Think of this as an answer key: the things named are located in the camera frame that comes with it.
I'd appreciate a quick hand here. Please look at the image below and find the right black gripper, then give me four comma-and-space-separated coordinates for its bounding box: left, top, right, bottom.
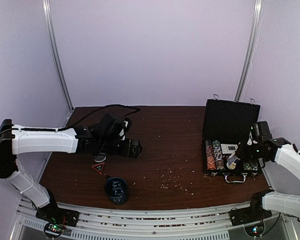
236, 140, 262, 164

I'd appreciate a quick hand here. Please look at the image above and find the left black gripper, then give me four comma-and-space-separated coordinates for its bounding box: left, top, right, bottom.
98, 138, 143, 158

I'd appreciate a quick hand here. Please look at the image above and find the white card deck box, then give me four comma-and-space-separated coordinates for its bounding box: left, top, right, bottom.
220, 143, 238, 154

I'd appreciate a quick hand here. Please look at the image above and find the orange black chip stack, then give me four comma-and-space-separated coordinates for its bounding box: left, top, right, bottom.
205, 145, 216, 170

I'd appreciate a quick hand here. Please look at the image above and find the yellow blue card deck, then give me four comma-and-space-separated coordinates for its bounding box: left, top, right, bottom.
226, 155, 241, 170

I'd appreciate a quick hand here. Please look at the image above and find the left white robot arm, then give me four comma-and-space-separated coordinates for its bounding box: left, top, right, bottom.
0, 113, 143, 222

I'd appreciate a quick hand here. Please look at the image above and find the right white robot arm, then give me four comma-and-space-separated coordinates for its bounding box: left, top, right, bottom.
235, 121, 300, 221

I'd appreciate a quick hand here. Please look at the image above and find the clear acrylic dealer button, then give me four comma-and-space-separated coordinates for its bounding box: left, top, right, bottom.
94, 154, 107, 163

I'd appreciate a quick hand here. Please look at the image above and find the triangular all in button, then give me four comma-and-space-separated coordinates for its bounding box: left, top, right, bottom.
91, 162, 105, 175

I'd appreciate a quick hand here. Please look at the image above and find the black poker chip case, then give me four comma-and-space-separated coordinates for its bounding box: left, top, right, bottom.
201, 99, 262, 183

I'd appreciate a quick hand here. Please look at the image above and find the green blue chip stack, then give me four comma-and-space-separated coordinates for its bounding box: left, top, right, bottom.
212, 140, 225, 171

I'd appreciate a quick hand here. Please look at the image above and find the grey black chip stack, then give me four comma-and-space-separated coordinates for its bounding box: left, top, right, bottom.
205, 140, 213, 147

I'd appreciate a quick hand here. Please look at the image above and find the dark blue printed cup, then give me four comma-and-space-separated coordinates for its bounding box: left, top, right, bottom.
103, 175, 129, 206

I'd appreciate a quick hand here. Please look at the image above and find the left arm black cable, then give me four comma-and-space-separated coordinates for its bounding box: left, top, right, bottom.
0, 104, 142, 143

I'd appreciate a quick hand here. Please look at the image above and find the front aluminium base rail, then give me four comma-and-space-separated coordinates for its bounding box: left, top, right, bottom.
9, 196, 295, 240

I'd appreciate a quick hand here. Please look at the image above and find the right aluminium frame post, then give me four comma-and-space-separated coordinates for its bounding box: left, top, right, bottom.
234, 0, 263, 102

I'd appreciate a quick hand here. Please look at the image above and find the aluminium frame post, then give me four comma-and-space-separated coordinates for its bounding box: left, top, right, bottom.
42, 0, 74, 112
234, 0, 263, 102

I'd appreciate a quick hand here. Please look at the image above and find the left aluminium frame post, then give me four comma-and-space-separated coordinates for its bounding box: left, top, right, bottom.
42, 0, 74, 112

